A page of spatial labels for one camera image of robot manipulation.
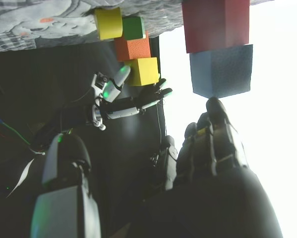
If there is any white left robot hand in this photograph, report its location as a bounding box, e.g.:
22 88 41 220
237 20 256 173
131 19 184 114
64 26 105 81
30 96 284 238

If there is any large yellow cube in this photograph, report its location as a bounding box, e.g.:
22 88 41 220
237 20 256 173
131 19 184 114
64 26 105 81
124 57 161 87

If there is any light blue cube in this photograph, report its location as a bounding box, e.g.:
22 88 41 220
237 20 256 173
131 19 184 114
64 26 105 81
189 44 254 99

